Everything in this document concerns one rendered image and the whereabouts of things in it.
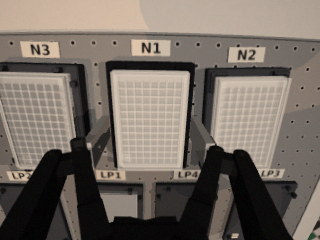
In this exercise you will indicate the white label reading lp1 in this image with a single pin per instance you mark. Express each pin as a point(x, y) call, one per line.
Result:
point(110, 174)

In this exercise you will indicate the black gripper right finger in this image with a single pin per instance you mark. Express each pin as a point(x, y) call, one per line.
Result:
point(257, 212)

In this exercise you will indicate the white well plate lid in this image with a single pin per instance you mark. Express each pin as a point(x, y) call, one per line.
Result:
point(248, 115)
point(150, 113)

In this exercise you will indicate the grey perforated base plate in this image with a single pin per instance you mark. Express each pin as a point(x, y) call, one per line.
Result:
point(298, 145)

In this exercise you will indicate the white label reading lp4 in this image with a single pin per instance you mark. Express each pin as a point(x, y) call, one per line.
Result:
point(187, 174)

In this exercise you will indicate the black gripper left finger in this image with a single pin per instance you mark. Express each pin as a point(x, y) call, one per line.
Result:
point(31, 215)

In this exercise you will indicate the white n2 label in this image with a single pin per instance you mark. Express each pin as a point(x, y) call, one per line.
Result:
point(246, 54)

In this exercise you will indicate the white label reading n1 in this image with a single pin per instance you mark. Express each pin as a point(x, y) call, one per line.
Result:
point(151, 47)

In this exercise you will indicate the translucent plastic plate lid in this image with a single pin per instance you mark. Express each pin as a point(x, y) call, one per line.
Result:
point(119, 203)

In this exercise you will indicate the white n3 label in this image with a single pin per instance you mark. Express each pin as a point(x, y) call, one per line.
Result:
point(40, 49)

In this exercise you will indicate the cream label reading lp2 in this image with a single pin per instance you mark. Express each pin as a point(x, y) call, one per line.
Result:
point(19, 175)

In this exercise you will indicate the white label reading lp3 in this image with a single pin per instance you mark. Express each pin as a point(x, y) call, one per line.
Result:
point(272, 173)

